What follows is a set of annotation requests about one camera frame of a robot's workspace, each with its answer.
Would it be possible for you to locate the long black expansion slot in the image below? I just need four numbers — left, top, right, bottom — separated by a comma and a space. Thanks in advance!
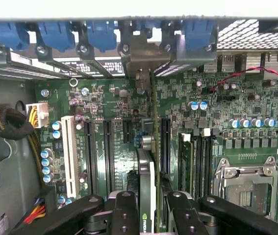
83, 118, 99, 197
102, 119, 116, 194

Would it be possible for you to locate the metal CPU socket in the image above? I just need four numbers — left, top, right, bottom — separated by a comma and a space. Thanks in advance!
213, 156, 278, 219

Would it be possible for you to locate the white expansion slot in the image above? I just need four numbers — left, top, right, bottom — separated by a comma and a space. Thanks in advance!
60, 115, 81, 200

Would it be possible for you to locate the short black expansion slot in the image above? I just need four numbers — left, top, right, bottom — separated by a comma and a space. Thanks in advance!
122, 119, 133, 144

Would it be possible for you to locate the green motherboard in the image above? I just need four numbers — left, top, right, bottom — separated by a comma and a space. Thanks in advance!
34, 57, 278, 232

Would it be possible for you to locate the grey power supply unit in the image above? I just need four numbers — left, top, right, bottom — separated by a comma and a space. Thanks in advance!
0, 77, 41, 235

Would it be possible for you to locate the white power connector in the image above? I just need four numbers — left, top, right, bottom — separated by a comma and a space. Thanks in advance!
25, 102, 50, 129

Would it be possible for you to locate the dark grey PC case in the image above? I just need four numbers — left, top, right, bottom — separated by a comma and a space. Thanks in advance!
0, 16, 278, 235

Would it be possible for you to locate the red and yellow wire bundle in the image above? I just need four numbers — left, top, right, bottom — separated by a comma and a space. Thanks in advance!
23, 197, 47, 224

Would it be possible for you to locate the black braided power cable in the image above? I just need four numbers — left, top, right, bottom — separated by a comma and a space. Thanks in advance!
0, 107, 34, 141

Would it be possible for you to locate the red and black twisted wire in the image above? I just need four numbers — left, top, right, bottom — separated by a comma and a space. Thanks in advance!
209, 65, 278, 94

